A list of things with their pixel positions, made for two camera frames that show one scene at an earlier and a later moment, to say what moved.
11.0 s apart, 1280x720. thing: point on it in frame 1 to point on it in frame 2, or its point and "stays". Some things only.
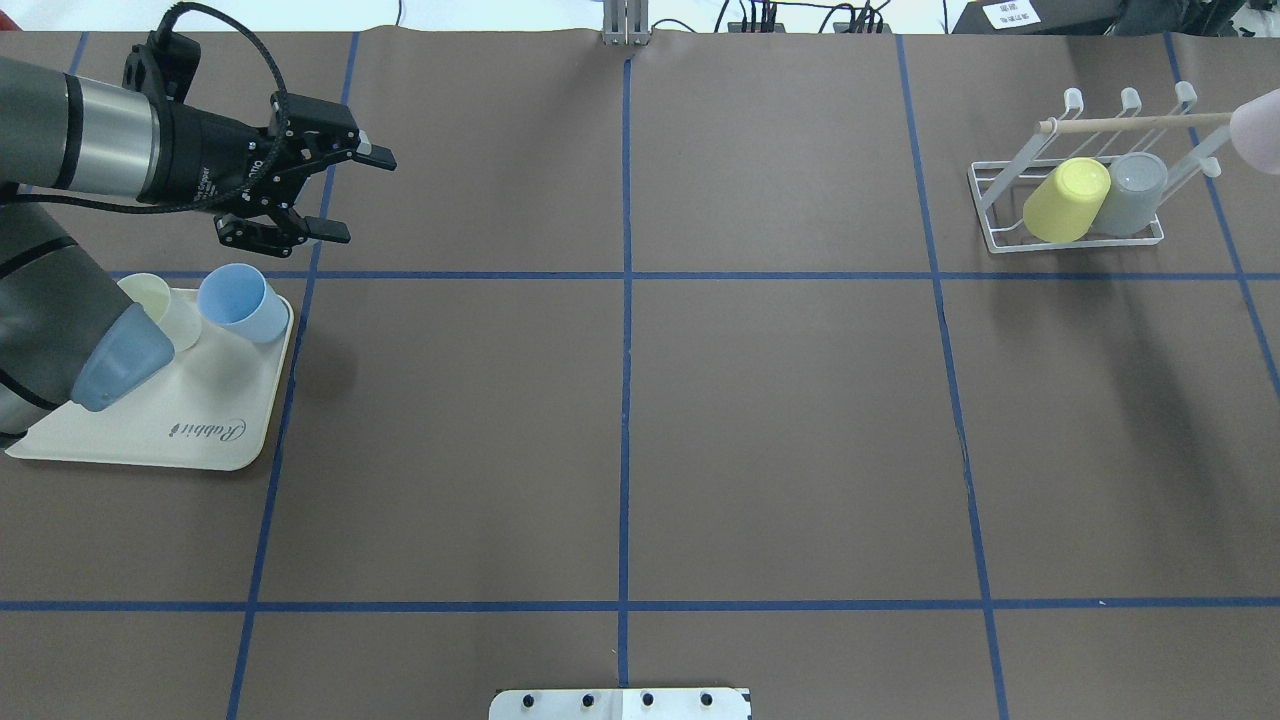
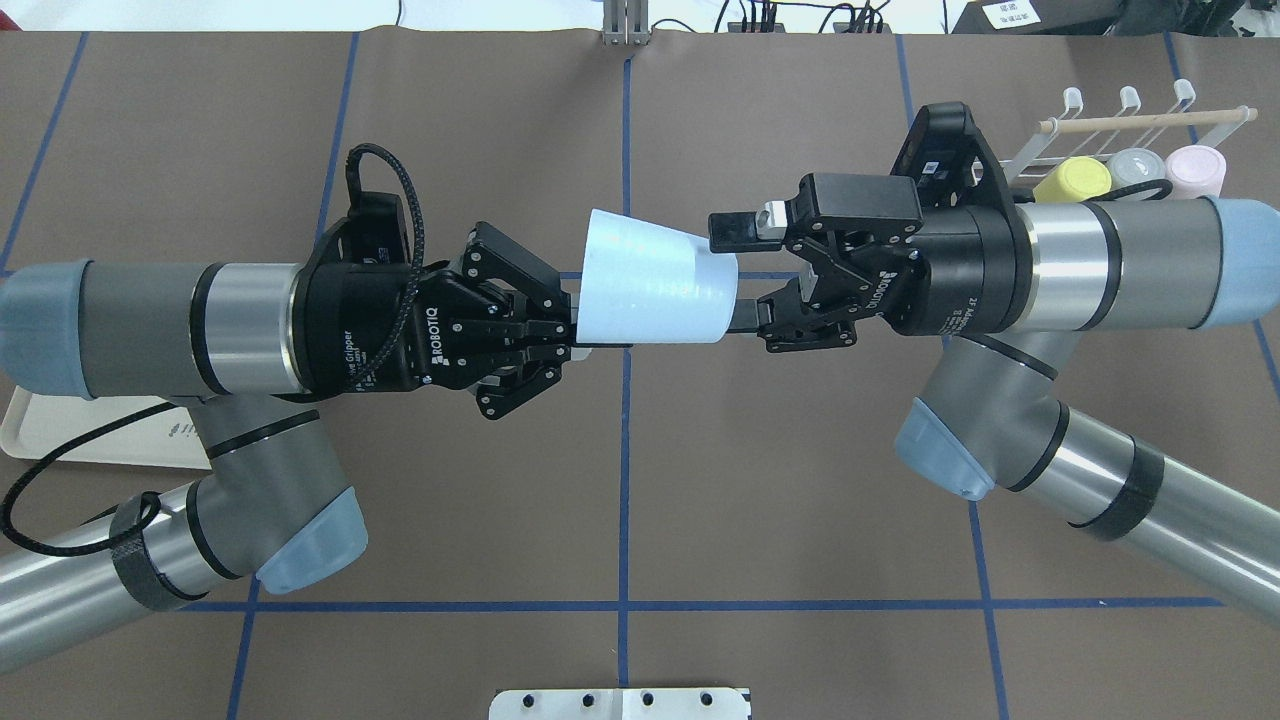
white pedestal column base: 620,704 stays
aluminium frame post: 625,23 stays
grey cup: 1137,183 stays
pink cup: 1255,132 to 1194,171
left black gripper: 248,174 to 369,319
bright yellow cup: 1065,206 stays
